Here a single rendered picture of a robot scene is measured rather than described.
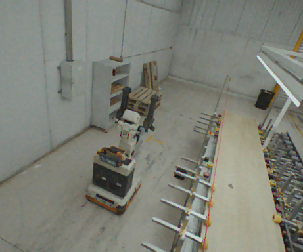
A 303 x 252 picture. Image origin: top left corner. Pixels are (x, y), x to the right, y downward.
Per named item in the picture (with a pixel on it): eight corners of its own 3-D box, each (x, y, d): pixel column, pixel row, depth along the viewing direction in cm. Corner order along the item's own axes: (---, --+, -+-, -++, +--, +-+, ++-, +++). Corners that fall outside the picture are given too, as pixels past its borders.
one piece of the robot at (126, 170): (123, 205, 288) (130, 159, 249) (90, 189, 302) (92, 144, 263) (133, 189, 317) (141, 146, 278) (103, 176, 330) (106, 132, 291)
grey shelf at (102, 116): (90, 126, 488) (93, 61, 416) (110, 114, 565) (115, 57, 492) (106, 132, 478) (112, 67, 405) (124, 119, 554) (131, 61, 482)
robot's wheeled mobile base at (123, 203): (121, 217, 287) (123, 205, 276) (84, 199, 303) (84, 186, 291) (141, 186, 344) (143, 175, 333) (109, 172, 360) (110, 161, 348)
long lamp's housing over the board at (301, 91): (296, 108, 99) (305, 92, 95) (256, 57, 303) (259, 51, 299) (325, 115, 96) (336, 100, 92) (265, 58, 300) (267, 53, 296)
